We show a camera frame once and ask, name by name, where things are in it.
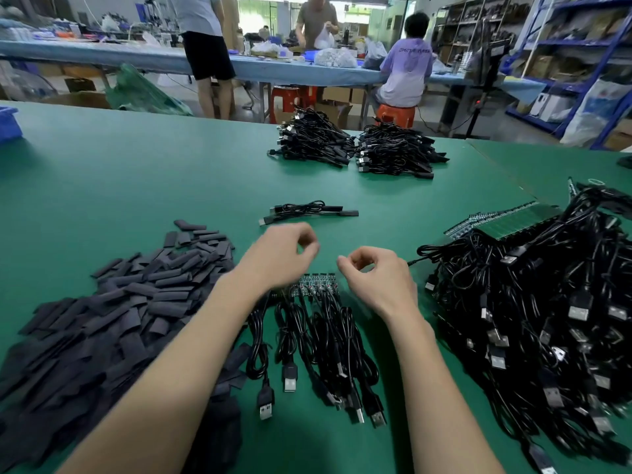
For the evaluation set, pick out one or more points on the person's left hand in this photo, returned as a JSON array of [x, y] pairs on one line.
[[279, 259]]

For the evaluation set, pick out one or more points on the person's right hand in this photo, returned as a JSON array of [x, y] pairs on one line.
[[383, 283]]

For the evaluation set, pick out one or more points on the pile of black sleeve strips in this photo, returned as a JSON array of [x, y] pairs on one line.
[[109, 330]]

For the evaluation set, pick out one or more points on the person's right forearm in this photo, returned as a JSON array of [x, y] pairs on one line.
[[439, 400]]

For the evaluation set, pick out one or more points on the person's left forearm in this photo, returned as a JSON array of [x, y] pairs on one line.
[[168, 380]]

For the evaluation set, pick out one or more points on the green circuit board panel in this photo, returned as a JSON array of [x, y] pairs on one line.
[[513, 220]]

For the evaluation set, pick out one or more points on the brown cardboard box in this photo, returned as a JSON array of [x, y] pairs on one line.
[[336, 115]]

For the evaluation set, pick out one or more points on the red plastic stool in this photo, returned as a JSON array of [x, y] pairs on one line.
[[286, 98]]

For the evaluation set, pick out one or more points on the orange plastic stool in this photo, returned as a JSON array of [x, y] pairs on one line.
[[395, 115]]

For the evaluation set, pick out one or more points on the green plastic bag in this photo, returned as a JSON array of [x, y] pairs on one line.
[[146, 93]]

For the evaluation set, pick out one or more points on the black tripod stand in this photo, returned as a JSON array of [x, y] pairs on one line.
[[484, 64]]

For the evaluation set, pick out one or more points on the open cardboard box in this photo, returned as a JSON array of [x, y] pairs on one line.
[[77, 98]]

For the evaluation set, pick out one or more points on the dark storage shelf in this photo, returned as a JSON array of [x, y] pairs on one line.
[[459, 24]]

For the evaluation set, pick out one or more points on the long blue work table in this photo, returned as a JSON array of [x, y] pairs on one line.
[[99, 59]]

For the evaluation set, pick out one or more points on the white plastic bag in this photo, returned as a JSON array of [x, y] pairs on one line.
[[597, 111]]

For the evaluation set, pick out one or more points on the blue plastic bin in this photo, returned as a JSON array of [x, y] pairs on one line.
[[8, 123]]

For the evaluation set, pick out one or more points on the blue metal shelving rack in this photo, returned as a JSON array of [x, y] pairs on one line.
[[573, 44]]

